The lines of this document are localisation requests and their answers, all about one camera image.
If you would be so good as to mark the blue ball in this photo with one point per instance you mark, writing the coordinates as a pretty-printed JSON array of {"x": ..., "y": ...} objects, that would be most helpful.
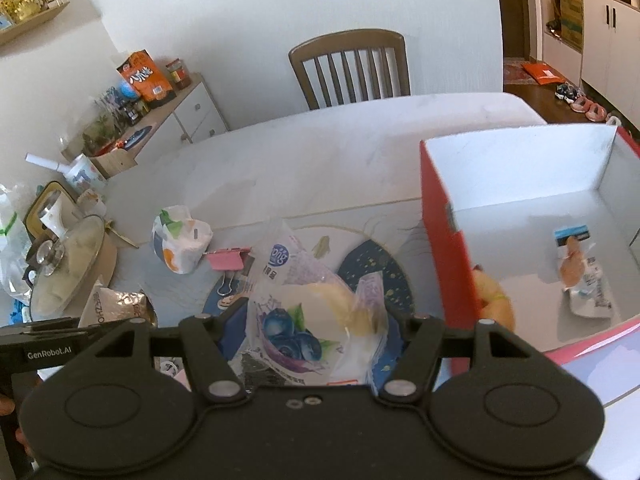
[{"x": 129, "y": 91}]

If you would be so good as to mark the white printed mug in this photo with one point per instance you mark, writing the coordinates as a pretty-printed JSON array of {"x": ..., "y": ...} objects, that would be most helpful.
[{"x": 86, "y": 175}]

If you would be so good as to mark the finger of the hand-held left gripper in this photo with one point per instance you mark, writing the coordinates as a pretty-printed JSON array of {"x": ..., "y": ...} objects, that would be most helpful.
[{"x": 50, "y": 325}]

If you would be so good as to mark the orange snack bag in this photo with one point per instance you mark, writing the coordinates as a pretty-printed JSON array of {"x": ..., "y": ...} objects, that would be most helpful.
[{"x": 146, "y": 80}]

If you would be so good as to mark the cardboard carton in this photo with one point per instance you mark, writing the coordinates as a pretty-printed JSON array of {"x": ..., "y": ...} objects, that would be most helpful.
[{"x": 572, "y": 20}]

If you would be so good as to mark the white sideboard cabinet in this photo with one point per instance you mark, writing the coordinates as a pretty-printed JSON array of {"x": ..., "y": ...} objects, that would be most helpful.
[{"x": 192, "y": 115}]

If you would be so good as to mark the orange parcel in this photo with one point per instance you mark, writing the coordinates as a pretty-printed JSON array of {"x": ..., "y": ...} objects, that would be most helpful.
[{"x": 542, "y": 73}]

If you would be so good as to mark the wooden wall shelf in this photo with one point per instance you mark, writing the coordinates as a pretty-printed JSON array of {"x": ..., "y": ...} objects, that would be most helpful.
[{"x": 35, "y": 22}]

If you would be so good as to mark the red lidded sauce jar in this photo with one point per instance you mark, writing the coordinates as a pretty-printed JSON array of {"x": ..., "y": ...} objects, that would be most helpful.
[{"x": 178, "y": 74}]

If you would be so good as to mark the pink binder clip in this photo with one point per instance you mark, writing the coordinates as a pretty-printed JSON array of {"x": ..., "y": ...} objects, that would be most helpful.
[{"x": 227, "y": 260}]

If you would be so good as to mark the patterned floor rug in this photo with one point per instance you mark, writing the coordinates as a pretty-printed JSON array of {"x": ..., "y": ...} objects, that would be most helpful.
[{"x": 515, "y": 72}]

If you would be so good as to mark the white shoe cabinet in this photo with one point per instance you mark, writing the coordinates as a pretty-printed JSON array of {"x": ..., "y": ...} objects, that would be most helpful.
[{"x": 607, "y": 50}]

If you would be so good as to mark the small wooden box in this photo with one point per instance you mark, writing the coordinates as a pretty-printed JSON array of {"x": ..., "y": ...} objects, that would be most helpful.
[{"x": 117, "y": 162}]

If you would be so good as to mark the brown wooden chair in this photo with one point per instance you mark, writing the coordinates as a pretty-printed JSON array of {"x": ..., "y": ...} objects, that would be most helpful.
[{"x": 350, "y": 67}]

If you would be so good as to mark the dark small bottles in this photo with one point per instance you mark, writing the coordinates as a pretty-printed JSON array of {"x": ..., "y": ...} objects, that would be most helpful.
[{"x": 135, "y": 112}]

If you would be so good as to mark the yellow framed tray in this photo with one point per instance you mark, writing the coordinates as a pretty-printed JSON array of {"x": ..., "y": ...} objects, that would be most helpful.
[{"x": 37, "y": 200}]

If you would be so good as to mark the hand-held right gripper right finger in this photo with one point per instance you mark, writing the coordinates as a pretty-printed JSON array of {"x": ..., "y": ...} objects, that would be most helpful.
[{"x": 419, "y": 342}]

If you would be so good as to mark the blueberry print bread packet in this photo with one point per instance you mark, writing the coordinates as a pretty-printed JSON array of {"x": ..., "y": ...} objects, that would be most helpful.
[{"x": 295, "y": 310}]

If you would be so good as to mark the person's left hand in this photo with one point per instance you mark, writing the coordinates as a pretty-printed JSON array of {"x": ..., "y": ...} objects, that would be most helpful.
[{"x": 6, "y": 405}]

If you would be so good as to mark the white desktop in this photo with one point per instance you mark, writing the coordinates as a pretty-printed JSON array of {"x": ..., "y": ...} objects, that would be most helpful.
[{"x": 325, "y": 160}]

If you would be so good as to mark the glass plant terrarium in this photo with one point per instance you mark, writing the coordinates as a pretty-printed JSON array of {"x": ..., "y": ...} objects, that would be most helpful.
[{"x": 97, "y": 127}]

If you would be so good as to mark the blue oval pad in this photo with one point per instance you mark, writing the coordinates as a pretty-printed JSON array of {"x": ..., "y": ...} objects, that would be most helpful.
[{"x": 137, "y": 137}]

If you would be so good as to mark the white printed tissue pack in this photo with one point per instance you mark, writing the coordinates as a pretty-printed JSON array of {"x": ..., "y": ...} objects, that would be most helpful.
[{"x": 180, "y": 240}]

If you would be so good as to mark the pot with glass lid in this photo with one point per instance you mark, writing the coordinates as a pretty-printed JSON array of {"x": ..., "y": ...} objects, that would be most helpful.
[{"x": 70, "y": 260}]

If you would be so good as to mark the dark sneakers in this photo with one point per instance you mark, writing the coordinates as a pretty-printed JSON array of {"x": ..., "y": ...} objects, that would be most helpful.
[{"x": 567, "y": 92}]

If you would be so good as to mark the clear snack packet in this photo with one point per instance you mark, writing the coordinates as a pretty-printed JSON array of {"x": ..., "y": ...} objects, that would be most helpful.
[{"x": 580, "y": 270}]

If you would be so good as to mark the printed table mat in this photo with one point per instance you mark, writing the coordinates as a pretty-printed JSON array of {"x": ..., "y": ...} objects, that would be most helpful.
[{"x": 350, "y": 245}]

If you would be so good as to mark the gold spoon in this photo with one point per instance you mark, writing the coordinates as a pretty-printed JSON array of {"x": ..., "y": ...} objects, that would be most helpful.
[{"x": 122, "y": 235}]

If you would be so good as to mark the cream cup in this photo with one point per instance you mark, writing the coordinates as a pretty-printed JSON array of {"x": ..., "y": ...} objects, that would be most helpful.
[{"x": 92, "y": 202}]

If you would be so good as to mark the pink shoes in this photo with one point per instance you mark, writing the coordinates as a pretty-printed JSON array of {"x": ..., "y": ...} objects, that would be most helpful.
[{"x": 589, "y": 107}]

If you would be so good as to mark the white paper roll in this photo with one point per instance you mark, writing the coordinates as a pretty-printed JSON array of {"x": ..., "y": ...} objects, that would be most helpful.
[{"x": 47, "y": 163}]

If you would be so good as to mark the silver foil packet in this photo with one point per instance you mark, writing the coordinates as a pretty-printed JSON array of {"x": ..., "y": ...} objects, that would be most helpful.
[{"x": 117, "y": 305}]

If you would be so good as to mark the red cardboard box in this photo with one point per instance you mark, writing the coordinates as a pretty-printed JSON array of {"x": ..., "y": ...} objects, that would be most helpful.
[{"x": 525, "y": 180}]

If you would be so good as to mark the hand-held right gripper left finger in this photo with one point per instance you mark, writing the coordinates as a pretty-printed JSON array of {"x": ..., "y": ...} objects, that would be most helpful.
[{"x": 199, "y": 342}]

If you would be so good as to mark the clear plastic bag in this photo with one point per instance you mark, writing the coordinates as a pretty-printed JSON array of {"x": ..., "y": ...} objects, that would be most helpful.
[{"x": 12, "y": 245}]

